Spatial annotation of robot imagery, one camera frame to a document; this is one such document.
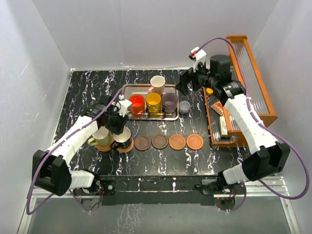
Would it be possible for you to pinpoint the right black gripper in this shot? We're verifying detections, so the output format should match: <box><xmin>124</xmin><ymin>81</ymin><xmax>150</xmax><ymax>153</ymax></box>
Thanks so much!
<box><xmin>175</xmin><ymin>59</ymin><xmax>217</xmax><ymax>96</ymax></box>

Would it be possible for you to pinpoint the cream yellow mug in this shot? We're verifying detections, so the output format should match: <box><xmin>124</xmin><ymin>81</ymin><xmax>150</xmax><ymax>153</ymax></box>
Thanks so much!
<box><xmin>87</xmin><ymin>127</ymin><xmax>112</xmax><ymax>146</ymax></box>

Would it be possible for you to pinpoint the black mug white inside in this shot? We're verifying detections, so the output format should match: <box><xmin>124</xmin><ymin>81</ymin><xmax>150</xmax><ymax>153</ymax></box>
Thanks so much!
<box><xmin>110</xmin><ymin>127</ymin><xmax>132</xmax><ymax>149</ymax></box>

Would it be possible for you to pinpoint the woven rattan coaster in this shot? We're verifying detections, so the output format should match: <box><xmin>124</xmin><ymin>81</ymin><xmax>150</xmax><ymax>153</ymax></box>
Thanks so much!
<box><xmin>96</xmin><ymin>139</ymin><xmax>114</xmax><ymax>152</ymax></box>
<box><xmin>117</xmin><ymin>139</ymin><xmax>134</xmax><ymax>153</ymax></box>

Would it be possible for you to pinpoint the orange red mug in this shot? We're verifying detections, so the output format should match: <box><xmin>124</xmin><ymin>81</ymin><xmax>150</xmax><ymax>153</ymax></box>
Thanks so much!
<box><xmin>129</xmin><ymin>94</ymin><xmax>145</xmax><ymax>115</ymax></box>

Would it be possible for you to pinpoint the pink mug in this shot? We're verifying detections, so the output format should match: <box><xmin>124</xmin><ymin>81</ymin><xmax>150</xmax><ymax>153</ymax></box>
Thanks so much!
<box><xmin>148</xmin><ymin>76</ymin><xmax>165</xmax><ymax>95</ymax></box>

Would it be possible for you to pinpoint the dark brown wooden coaster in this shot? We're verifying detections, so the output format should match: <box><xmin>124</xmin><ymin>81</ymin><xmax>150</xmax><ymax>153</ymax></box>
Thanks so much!
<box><xmin>135</xmin><ymin>135</ymin><xmax>151</xmax><ymax>151</ymax></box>

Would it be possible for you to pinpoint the light brown wooden coaster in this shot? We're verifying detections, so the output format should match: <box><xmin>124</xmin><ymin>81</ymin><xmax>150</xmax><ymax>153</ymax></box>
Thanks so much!
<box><xmin>169</xmin><ymin>134</ymin><xmax>186</xmax><ymax>150</ymax></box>

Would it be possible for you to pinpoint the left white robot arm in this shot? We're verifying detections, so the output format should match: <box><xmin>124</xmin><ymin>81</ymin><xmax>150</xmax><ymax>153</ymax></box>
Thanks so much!
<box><xmin>32</xmin><ymin>95</ymin><xmax>132</xmax><ymax>196</ymax></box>

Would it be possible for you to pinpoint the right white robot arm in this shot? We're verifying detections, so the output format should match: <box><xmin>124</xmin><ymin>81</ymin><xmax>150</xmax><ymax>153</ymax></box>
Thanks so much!
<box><xmin>175</xmin><ymin>53</ymin><xmax>290</xmax><ymax>194</ymax></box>

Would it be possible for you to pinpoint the lilac mug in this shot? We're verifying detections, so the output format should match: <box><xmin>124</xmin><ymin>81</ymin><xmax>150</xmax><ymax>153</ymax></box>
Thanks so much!
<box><xmin>162</xmin><ymin>92</ymin><xmax>178</xmax><ymax>113</ymax></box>

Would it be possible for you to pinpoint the clear jar of paperclips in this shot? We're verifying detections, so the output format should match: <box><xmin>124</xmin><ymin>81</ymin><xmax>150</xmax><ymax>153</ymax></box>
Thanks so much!
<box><xmin>179</xmin><ymin>100</ymin><xmax>191</xmax><ymax>115</ymax></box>

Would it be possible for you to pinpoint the silver metal tray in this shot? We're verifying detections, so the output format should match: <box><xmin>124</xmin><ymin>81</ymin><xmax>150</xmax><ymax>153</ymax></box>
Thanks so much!
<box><xmin>122</xmin><ymin>84</ymin><xmax>179</xmax><ymax>121</ymax></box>

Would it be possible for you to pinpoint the white eraser box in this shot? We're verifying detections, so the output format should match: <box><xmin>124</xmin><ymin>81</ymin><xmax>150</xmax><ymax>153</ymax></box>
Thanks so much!
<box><xmin>219</xmin><ymin>116</ymin><xmax>229</xmax><ymax>137</ymax></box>

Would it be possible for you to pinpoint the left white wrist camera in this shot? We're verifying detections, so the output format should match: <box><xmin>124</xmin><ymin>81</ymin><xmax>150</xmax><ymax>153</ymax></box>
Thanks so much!
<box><xmin>114</xmin><ymin>95</ymin><xmax>132</xmax><ymax>117</ymax></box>

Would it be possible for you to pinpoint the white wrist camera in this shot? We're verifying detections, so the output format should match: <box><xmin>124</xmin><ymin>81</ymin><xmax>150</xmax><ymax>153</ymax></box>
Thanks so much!
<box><xmin>114</xmin><ymin>95</ymin><xmax>132</xmax><ymax>117</ymax></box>
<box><xmin>189</xmin><ymin>47</ymin><xmax>207</xmax><ymax>73</ymax></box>

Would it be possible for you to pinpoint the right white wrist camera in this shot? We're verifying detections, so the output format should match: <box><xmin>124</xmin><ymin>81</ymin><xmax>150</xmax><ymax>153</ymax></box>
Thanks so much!
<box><xmin>189</xmin><ymin>47</ymin><xmax>207</xmax><ymax>73</ymax></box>

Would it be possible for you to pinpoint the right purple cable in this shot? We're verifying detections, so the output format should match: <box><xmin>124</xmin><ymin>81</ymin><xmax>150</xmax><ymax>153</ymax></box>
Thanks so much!
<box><xmin>195</xmin><ymin>37</ymin><xmax>311</xmax><ymax>212</ymax></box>

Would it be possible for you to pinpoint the purple cable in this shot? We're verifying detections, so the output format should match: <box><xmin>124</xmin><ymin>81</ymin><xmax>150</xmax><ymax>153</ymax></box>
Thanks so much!
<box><xmin>195</xmin><ymin>37</ymin><xmax>311</xmax><ymax>212</ymax></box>
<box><xmin>26</xmin><ymin>88</ymin><xmax>124</xmax><ymax>215</ymax></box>

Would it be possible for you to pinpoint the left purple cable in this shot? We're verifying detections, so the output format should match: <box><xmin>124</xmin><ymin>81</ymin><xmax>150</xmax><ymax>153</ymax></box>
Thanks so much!
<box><xmin>26</xmin><ymin>88</ymin><xmax>124</xmax><ymax>215</ymax></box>

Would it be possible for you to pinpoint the aluminium frame rail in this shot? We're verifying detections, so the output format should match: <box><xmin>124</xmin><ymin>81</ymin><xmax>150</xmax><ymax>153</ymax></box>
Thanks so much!
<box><xmin>18</xmin><ymin>183</ymin><xmax>301</xmax><ymax>234</ymax></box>

